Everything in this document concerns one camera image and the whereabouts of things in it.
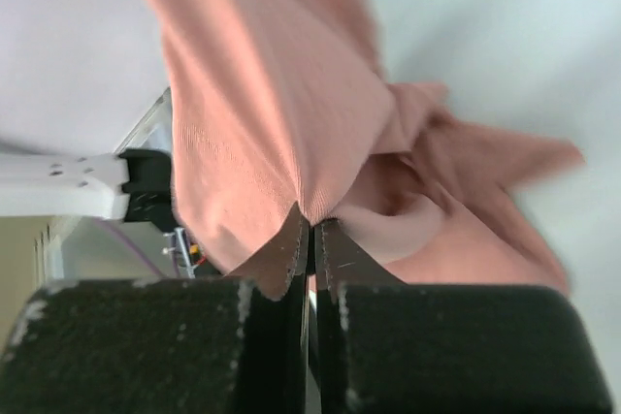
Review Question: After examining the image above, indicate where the pink printed t shirt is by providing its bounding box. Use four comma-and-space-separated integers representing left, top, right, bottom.
147, 0, 581, 298

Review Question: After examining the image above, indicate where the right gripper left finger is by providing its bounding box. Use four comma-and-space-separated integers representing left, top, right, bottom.
1, 210, 309, 413

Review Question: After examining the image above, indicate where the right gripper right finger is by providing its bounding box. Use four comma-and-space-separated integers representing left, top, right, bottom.
311, 220, 613, 413

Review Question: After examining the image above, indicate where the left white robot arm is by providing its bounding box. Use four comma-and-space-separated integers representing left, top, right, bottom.
1, 148, 179, 234

